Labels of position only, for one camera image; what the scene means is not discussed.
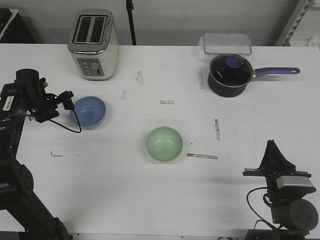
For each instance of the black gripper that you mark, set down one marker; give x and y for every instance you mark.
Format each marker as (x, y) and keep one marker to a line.
(47, 110)
(267, 164)

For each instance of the dark blue saucepan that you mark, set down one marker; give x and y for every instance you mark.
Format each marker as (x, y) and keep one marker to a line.
(230, 92)

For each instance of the green bowl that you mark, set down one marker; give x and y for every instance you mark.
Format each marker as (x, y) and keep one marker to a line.
(164, 144)

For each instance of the white crumpled cloth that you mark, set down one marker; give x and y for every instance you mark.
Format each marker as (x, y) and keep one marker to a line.
(314, 42)

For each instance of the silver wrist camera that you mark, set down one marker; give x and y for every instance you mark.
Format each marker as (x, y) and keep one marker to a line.
(295, 184)

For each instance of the grey slotted shelf upright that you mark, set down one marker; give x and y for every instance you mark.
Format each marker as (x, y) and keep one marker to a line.
(302, 26)

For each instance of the glass pot lid blue knob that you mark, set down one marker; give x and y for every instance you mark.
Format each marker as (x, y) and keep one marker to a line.
(231, 70)

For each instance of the cream and chrome toaster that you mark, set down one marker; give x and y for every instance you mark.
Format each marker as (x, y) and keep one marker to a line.
(93, 44)

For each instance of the blue bowl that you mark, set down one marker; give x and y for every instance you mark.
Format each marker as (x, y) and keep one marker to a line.
(89, 111)

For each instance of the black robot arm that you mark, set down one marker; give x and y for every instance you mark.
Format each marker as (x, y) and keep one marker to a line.
(293, 217)
(26, 97)

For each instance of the clear plastic food container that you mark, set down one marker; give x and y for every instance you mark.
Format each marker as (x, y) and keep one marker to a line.
(215, 43)

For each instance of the black tripod pole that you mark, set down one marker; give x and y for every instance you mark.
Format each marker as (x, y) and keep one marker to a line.
(129, 8)

